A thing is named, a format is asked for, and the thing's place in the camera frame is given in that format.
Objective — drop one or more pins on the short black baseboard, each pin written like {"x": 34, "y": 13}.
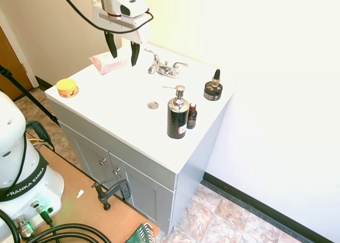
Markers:
{"x": 43, "y": 83}

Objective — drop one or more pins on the chrome sink faucet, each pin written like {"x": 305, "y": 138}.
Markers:
{"x": 156, "y": 68}

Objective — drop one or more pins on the white door frame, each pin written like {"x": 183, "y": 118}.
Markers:
{"x": 24, "y": 57}

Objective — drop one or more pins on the grey vanity cabinet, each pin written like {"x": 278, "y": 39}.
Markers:
{"x": 196, "y": 158}

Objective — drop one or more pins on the small dark brown bottle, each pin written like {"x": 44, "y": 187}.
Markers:
{"x": 191, "y": 118}

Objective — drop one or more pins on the brown wooden door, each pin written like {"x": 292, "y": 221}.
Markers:
{"x": 10, "y": 67}

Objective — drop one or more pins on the long black baseboard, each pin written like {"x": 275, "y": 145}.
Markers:
{"x": 265, "y": 208}

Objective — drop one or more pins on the white sink vanity top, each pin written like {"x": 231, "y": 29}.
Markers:
{"x": 119, "y": 102}

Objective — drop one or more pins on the narrow grey cabinet door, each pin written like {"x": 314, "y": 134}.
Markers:
{"x": 90, "y": 152}

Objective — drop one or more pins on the white paper scrap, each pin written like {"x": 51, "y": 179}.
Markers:
{"x": 80, "y": 194}

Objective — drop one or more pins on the black soap dispenser chrome pump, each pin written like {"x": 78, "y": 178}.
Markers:
{"x": 176, "y": 120}

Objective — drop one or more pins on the pink folded cloth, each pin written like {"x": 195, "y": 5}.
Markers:
{"x": 107, "y": 62}

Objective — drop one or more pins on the black tripod leg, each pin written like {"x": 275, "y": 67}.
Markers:
{"x": 29, "y": 92}

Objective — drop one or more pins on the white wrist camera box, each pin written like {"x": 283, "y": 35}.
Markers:
{"x": 132, "y": 6}

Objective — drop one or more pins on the black metal C-clamp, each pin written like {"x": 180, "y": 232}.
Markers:
{"x": 117, "y": 188}

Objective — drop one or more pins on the dropper bottle black cap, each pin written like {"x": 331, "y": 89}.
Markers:
{"x": 216, "y": 78}

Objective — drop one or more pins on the wide grey cabinet door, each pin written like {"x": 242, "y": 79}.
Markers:
{"x": 144, "y": 192}

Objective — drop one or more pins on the black round jar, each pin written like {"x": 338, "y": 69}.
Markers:
{"x": 213, "y": 92}

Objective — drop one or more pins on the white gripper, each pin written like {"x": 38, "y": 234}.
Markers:
{"x": 119, "y": 25}

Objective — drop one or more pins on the yellow round tin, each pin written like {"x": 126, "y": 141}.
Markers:
{"x": 67, "y": 88}

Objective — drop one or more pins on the chrome cabinet door knob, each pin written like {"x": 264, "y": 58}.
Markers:
{"x": 116, "y": 171}
{"x": 102, "y": 162}

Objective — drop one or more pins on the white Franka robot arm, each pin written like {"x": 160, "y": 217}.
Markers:
{"x": 16, "y": 158}

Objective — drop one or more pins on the chrome sink drain stopper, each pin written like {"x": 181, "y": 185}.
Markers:
{"x": 153, "y": 105}

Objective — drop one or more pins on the green hex key set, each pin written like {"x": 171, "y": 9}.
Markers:
{"x": 140, "y": 233}

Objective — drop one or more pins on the brown wooden mounting board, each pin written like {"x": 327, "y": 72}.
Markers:
{"x": 85, "y": 208}

